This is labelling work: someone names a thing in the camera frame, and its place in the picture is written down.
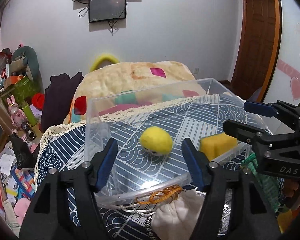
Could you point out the green plush toy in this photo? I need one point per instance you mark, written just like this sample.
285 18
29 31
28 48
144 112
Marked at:
24 60

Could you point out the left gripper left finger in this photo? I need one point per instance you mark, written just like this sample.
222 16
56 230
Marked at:
64 206

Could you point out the green cardboard box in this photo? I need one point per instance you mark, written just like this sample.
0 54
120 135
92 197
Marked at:
22 91

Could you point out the green cylinder bottle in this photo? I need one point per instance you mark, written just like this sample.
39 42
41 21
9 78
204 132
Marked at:
29 114

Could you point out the pink rabbit toy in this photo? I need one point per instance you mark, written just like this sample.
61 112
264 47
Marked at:
18 117

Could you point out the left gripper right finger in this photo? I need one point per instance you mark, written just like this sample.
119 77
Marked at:
251 215

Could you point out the clear plastic storage box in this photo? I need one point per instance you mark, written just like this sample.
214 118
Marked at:
120 106

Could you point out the green knitted cloth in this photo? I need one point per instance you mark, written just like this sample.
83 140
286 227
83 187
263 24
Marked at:
271 186

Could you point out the yellow felt ball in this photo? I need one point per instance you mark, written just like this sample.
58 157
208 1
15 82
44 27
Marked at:
156 141

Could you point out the red plush item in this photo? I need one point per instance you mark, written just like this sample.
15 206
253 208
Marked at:
38 101

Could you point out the pink plush pillow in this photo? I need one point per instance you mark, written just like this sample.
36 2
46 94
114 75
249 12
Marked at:
20 209

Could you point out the dark purple garment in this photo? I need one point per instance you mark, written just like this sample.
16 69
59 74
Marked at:
58 98

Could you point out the white drawstring pouch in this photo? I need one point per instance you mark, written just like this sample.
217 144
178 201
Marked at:
177 219

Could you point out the colourful book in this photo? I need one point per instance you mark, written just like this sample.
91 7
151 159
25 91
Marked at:
25 181

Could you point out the yellow sponge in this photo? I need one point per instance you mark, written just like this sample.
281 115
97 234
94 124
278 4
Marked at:
216 145

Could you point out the brown wooden door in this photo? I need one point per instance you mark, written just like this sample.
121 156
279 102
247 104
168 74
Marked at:
258 48

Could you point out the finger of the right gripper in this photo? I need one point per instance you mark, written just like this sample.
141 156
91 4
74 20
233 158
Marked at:
262 109

